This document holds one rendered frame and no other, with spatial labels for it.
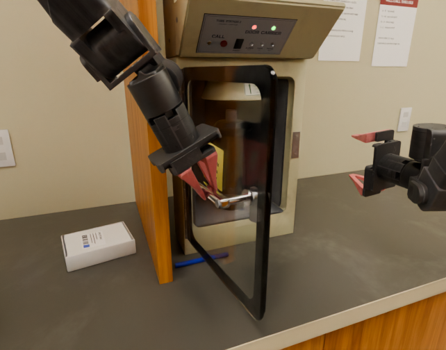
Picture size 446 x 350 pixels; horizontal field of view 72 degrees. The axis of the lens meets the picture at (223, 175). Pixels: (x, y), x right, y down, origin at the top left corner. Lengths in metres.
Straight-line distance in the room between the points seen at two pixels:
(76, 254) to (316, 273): 0.56
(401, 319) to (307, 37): 0.69
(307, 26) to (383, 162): 0.32
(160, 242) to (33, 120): 0.62
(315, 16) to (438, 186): 0.39
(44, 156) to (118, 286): 0.56
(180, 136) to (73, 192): 0.78
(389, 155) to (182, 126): 0.44
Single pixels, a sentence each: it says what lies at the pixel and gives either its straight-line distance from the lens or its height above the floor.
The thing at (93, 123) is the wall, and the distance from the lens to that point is 1.11.
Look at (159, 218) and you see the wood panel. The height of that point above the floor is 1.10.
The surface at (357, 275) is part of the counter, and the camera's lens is 0.80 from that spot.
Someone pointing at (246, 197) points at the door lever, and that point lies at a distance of 0.47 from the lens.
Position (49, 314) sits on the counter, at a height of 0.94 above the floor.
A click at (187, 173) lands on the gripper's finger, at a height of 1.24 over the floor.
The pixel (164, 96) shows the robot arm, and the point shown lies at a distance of 0.42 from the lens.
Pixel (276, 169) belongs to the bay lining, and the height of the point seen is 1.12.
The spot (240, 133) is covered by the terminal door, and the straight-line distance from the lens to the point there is 0.47.
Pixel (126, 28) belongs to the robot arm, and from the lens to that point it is 0.41.
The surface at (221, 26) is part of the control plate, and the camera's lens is 0.64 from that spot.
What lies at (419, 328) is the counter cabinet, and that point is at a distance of 1.00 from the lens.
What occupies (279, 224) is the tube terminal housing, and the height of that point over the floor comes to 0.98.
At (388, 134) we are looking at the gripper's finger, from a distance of 0.74.
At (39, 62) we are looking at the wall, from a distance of 1.11.
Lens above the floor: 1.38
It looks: 19 degrees down
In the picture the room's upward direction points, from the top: straight up
